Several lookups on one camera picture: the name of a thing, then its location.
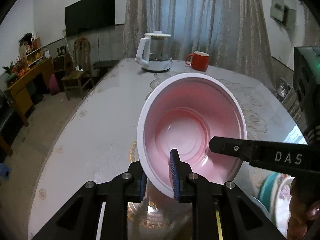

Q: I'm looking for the stainless steel bowl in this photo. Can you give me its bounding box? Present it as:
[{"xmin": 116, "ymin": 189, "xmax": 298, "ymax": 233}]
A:
[{"xmin": 127, "ymin": 180, "xmax": 191, "ymax": 229}]

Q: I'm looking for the white floral enamel plate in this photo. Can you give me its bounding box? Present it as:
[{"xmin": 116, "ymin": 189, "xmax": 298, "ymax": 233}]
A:
[{"xmin": 258, "ymin": 172, "xmax": 294, "ymax": 236}]

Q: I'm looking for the red plastic bowl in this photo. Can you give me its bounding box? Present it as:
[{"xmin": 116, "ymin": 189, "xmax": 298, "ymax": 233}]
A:
[{"xmin": 137, "ymin": 88, "xmax": 242, "ymax": 198}]

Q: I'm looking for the person's right hand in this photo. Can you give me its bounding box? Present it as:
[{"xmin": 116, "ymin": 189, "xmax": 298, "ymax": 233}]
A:
[{"xmin": 286, "ymin": 178, "xmax": 319, "ymax": 239}]

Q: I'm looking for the red mug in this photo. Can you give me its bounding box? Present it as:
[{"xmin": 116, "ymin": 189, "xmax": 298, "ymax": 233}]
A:
[{"xmin": 185, "ymin": 51, "xmax": 209, "ymax": 72}]

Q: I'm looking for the white glass electric kettle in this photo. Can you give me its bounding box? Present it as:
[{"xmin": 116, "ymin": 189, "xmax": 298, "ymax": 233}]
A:
[{"xmin": 135, "ymin": 31, "xmax": 172, "ymax": 72}]

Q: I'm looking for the beige patterned curtain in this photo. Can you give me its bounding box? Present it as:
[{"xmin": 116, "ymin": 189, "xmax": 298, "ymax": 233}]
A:
[{"xmin": 124, "ymin": 0, "xmax": 276, "ymax": 91}]

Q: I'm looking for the wooden chair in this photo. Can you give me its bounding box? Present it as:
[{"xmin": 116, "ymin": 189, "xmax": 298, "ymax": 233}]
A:
[{"xmin": 61, "ymin": 37, "xmax": 94, "ymax": 101}]

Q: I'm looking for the wooden side cabinet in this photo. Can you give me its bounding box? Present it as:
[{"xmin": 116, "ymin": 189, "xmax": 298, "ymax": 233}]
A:
[{"xmin": 5, "ymin": 57, "xmax": 54, "ymax": 127}]

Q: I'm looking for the wooden shelf with items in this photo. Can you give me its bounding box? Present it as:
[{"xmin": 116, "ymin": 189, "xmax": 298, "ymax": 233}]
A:
[{"xmin": 19, "ymin": 33, "xmax": 44, "ymax": 69}]

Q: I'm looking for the wall electrical box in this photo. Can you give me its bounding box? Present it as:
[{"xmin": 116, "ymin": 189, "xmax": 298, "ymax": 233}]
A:
[{"xmin": 270, "ymin": 0, "xmax": 297, "ymax": 31}]

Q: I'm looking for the black wall television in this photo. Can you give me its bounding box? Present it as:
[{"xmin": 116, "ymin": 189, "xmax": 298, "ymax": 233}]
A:
[{"xmin": 65, "ymin": 0, "xmax": 116, "ymax": 36}]

